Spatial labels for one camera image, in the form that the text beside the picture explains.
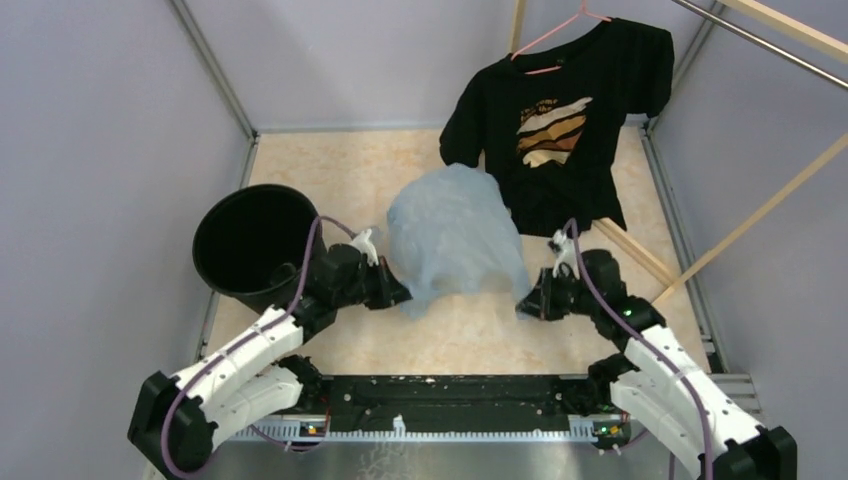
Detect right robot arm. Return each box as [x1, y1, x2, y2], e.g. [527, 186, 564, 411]
[516, 246, 798, 479]

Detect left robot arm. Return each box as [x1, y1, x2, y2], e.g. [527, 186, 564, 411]
[127, 243, 412, 479]

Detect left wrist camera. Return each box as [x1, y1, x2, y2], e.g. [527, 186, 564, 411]
[349, 228, 379, 266]

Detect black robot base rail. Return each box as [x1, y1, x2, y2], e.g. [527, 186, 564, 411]
[258, 374, 634, 439]

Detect metal rack rod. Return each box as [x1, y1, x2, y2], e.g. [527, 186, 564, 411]
[673, 0, 847, 91]

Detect black printed t-shirt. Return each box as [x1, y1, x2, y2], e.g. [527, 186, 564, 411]
[439, 18, 675, 237]

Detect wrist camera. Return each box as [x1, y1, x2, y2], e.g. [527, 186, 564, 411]
[548, 229, 577, 278]
[349, 228, 379, 266]

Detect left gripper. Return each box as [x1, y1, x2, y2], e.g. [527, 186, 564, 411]
[334, 254, 413, 309]

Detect black trash bin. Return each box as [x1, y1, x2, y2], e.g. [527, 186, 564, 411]
[192, 184, 318, 314]

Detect pink clothes hanger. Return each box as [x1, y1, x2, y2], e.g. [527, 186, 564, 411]
[510, 0, 612, 76]

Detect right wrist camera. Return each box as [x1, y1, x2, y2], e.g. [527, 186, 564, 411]
[548, 229, 577, 278]

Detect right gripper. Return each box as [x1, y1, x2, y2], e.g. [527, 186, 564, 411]
[515, 265, 599, 320]

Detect blue plastic trash bag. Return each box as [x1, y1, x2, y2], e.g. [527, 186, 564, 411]
[387, 164, 532, 318]

